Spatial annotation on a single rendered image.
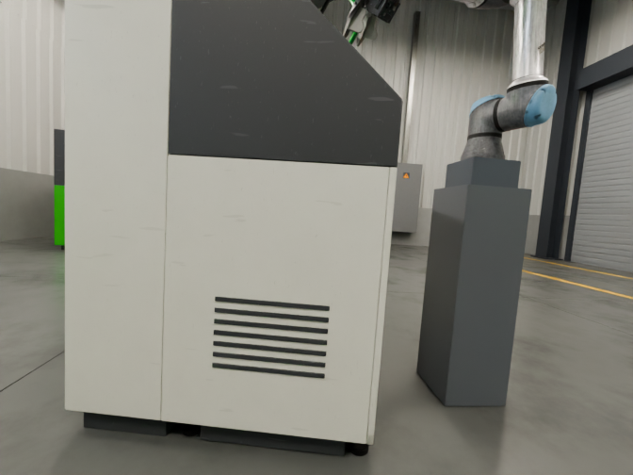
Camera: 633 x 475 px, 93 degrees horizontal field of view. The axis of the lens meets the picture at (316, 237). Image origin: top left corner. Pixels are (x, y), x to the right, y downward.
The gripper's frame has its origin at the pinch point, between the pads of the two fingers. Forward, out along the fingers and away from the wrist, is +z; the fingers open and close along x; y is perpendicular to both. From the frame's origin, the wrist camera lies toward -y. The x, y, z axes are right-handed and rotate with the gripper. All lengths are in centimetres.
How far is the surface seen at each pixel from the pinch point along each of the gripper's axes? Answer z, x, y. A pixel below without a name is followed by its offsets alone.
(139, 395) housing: 87, -70, 44
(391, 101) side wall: 2.0, -16.5, 31.3
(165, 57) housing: 22, -47, -12
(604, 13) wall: -200, 853, -95
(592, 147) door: -16, 768, 95
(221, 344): 65, -53, 48
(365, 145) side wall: 12.0, -21.9, 35.0
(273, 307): 51, -43, 50
